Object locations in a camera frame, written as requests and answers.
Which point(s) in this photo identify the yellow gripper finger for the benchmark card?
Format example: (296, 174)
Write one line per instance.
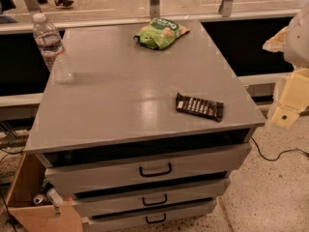
(277, 42)
(294, 99)

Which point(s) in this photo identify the clear plastic water bottle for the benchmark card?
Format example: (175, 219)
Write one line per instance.
(49, 42)

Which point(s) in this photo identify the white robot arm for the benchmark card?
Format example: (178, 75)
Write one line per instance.
(296, 48)

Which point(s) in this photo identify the green rice chip bag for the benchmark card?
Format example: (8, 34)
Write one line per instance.
(160, 33)

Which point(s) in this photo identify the white plastic bottle in crate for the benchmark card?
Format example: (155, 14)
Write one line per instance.
(55, 198)

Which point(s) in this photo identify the black snack bar wrapper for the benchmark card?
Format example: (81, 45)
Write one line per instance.
(201, 108)

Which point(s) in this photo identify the grey drawer cabinet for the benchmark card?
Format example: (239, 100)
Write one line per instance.
(122, 102)

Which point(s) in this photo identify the bottom grey drawer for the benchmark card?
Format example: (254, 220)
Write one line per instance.
(151, 216)

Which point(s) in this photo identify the grey drawer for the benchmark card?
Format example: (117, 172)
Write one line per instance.
(155, 195)
(91, 179)
(151, 216)

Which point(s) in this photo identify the middle grey drawer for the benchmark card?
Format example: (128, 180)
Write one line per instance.
(155, 195)

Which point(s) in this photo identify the person's black shoe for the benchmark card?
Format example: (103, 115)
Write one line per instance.
(63, 3)

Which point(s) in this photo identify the top grey drawer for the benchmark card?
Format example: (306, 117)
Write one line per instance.
(91, 179)

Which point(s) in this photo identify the silver soda can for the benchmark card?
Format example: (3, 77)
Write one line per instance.
(40, 200)

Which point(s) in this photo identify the wooden crate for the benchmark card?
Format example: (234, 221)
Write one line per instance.
(26, 184)

